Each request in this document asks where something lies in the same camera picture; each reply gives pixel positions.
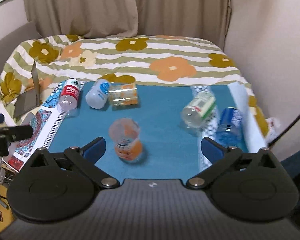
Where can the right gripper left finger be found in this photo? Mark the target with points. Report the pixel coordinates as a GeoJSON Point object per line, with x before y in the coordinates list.
{"type": "Point", "coordinates": [85, 158]}

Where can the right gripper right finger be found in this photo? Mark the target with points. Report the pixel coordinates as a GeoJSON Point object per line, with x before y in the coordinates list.
{"type": "Point", "coordinates": [222, 159]}

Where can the orange cartoon bottle cup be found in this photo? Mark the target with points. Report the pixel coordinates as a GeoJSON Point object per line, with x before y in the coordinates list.
{"type": "Point", "coordinates": [125, 133]}

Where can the blue plastic bottle cup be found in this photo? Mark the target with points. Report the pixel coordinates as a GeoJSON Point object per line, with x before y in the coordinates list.
{"type": "Point", "coordinates": [229, 131]}

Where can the clear green label bottle cup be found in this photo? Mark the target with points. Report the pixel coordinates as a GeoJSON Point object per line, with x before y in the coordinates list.
{"type": "Point", "coordinates": [198, 110]}

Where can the red label water bottle cup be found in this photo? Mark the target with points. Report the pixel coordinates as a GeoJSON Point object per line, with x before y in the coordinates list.
{"type": "Point", "coordinates": [68, 98]}

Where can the white blue label bottle cup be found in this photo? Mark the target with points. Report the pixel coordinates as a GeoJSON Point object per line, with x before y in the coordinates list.
{"type": "Point", "coordinates": [98, 94]}

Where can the clear orange label bottle cup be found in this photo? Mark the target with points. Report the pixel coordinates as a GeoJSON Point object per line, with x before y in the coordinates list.
{"type": "Point", "coordinates": [123, 95]}

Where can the teal patterned table cloth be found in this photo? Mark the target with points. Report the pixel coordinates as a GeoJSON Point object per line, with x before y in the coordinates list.
{"type": "Point", "coordinates": [170, 149]}

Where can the white plastic bag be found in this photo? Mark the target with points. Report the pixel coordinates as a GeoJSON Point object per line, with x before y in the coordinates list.
{"type": "Point", "coordinates": [273, 129]}

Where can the grey headboard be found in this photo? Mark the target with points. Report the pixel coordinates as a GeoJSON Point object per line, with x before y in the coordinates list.
{"type": "Point", "coordinates": [13, 39]}

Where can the floral striped bed quilt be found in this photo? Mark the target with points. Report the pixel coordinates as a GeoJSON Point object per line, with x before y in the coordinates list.
{"type": "Point", "coordinates": [147, 60]}

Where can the beige curtain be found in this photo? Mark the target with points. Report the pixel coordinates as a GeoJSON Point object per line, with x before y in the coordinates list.
{"type": "Point", "coordinates": [206, 19]}

